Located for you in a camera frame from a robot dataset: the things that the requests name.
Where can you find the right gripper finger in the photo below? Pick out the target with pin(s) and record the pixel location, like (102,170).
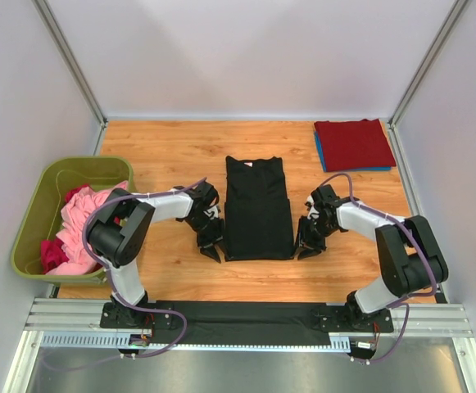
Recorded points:
(298,242)
(308,253)

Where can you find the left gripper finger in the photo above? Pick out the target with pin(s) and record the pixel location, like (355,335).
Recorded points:
(222,247)
(211,252)

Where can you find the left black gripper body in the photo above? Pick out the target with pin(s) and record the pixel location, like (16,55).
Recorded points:
(208,239)

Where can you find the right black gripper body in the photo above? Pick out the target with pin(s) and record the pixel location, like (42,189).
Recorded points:
(310,238)

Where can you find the black t shirt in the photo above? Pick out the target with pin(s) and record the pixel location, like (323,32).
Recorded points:
(257,211)

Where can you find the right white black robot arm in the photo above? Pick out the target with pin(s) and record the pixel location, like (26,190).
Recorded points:
(410,259)

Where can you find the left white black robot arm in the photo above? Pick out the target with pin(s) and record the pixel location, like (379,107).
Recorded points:
(114,234)

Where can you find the folded blue shirt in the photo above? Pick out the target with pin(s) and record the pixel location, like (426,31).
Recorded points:
(324,167)

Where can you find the folded dark red shirt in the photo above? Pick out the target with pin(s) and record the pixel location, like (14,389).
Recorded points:
(354,144)

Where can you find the magenta shirt in bin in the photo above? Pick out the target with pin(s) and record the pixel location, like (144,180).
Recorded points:
(65,253)

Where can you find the olive green plastic bin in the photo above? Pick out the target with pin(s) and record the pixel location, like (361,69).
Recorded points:
(43,218)

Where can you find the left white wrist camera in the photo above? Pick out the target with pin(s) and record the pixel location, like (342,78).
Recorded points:
(213,212)

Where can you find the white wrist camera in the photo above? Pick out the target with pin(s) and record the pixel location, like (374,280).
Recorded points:
(213,212)
(312,212)

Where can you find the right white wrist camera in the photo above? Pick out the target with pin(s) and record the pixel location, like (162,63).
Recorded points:
(312,212)

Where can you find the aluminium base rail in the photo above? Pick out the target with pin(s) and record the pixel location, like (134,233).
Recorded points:
(76,323)

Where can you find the right aluminium corner post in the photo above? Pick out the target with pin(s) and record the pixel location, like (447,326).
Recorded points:
(435,48)

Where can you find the aluminium corner post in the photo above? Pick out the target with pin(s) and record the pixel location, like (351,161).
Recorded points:
(435,48)
(54,28)

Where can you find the left aluminium corner post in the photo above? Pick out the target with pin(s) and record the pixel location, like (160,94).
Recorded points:
(54,28)

